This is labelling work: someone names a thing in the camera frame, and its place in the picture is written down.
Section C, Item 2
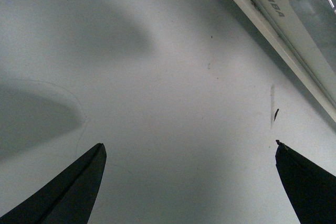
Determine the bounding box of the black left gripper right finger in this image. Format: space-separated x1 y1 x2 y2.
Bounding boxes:
275 140 335 223

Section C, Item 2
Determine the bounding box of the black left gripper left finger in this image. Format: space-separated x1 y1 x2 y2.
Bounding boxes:
1 143 107 223

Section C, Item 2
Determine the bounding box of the white oven door with window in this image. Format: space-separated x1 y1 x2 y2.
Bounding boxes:
230 0 336 109

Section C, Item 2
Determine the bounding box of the white Toshiba toaster oven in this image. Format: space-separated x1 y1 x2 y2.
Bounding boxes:
233 0 335 118

